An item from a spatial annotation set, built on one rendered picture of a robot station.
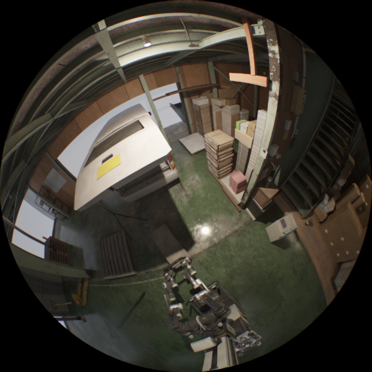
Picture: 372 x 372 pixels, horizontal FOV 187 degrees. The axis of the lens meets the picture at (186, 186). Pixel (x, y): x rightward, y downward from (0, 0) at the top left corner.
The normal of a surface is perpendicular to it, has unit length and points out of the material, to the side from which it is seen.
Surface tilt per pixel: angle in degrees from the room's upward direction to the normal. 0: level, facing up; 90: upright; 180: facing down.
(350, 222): 90
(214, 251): 0
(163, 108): 90
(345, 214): 90
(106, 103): 90
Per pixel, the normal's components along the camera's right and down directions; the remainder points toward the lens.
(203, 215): -0.22, -0.56
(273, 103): -0.89, 0.45
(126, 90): 0.40, 0.70
